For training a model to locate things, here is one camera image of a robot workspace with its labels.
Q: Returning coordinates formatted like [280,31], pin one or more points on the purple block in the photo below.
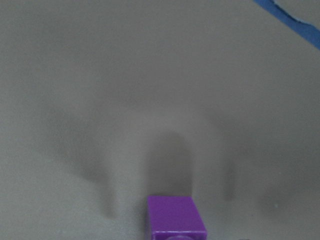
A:
[173,218]

